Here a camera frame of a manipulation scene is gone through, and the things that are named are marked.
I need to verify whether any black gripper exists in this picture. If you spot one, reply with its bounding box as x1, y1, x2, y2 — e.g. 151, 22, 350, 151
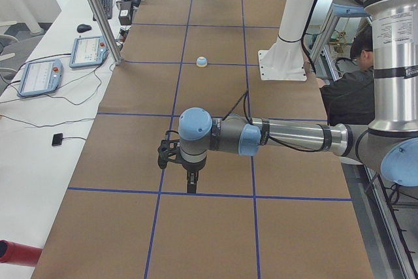
183, 161, 206, 193

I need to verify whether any blue desk bell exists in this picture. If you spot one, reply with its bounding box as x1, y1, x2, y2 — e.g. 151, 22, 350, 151
196, 56, 208, 67

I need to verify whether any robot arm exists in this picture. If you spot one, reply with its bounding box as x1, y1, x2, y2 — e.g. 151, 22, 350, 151
176, 0, 417, 193

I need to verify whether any black power box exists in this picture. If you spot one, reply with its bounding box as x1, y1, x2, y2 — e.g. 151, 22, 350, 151
118, 1, 133, 25

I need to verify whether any black keyboard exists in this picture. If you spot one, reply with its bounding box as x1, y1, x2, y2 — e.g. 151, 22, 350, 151
100, 0, 113, 20

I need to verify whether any black computer mouse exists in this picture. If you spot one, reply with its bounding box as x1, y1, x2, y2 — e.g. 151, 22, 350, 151
76, 24, 92, 33

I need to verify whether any far teach pendant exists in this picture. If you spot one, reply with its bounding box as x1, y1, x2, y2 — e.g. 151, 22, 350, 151
69, 36, 109, 69

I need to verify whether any teach pendant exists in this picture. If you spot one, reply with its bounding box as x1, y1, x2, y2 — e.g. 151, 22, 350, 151
69, 36, 109, 69
17, 59, 63, 98

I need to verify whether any small black puck device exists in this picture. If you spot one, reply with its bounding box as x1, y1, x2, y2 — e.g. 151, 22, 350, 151
52, 133, 63, 147

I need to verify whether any seated person in black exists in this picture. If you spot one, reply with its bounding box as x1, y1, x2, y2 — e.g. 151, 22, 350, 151
319, 26, 375, 126

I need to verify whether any near teach pendant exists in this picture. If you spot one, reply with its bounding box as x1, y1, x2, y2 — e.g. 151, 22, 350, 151
17, 59, 63, 98

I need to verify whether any red cylinder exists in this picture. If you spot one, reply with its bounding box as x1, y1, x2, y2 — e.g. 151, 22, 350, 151
1, 240, 42, 267

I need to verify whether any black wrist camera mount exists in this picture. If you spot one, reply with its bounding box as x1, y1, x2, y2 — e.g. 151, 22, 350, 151
157, 139, 183, 170

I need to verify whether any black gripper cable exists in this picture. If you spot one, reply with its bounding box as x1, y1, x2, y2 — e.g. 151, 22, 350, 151
221, 89, 327, 153

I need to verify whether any aluminium frame post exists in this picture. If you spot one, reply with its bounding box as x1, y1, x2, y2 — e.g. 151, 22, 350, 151
88, 0, 122, 65

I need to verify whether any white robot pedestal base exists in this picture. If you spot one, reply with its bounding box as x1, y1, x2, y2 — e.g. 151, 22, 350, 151
258, 0, 315, 82

